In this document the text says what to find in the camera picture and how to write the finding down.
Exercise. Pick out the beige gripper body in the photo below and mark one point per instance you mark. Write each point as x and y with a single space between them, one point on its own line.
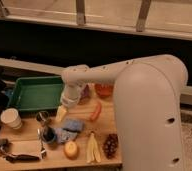
61 112

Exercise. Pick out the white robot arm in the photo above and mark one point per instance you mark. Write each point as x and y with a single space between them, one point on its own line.
146 104

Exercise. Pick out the purple bowl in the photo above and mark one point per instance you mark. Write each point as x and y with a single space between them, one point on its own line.
85 93

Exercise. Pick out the red bowl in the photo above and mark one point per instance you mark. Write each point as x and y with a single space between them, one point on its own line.
103 90

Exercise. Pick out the small metal cup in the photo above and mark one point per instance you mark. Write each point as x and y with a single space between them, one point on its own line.
42 117

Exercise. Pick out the blue cloth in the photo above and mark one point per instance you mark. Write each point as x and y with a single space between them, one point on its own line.
64 136

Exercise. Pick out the blue cup with dark inside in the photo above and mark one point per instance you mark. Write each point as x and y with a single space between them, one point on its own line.
48 135

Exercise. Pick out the green plastic tray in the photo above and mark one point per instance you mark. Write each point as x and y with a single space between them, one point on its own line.
32 94

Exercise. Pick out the orange carrot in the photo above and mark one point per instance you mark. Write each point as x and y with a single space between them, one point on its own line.
94 116

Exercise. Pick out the yellow apple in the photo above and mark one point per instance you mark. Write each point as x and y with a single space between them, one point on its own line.
71 149

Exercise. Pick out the metal tongs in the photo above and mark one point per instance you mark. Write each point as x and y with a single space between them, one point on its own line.
42 151

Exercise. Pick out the yellow banana peel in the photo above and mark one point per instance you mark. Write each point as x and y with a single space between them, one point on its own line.
92 152

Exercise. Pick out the white paper cup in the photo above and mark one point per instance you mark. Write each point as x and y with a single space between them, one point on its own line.
11 118

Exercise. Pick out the bunch of dark grapes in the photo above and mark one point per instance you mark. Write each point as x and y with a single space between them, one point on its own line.
110 146

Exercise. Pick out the black handled tool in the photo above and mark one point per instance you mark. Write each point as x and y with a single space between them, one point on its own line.
21 158

